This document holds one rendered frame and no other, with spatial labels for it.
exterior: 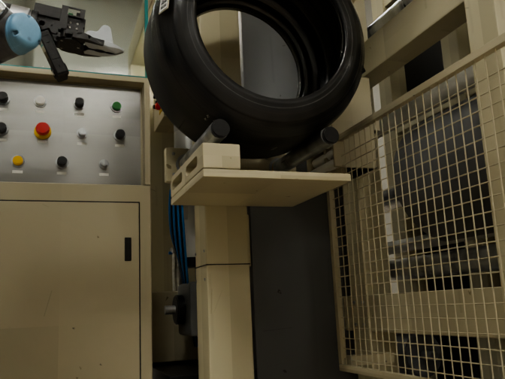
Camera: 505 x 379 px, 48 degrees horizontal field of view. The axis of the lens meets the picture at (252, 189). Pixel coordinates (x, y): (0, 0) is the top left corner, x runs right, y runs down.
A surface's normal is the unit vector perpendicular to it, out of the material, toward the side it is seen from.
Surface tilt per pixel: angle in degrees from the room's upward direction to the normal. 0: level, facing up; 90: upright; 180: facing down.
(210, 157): 90
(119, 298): 90
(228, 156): 90
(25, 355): 90
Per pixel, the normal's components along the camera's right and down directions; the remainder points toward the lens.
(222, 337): 0.33, -0.20
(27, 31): 0.84, -0.14
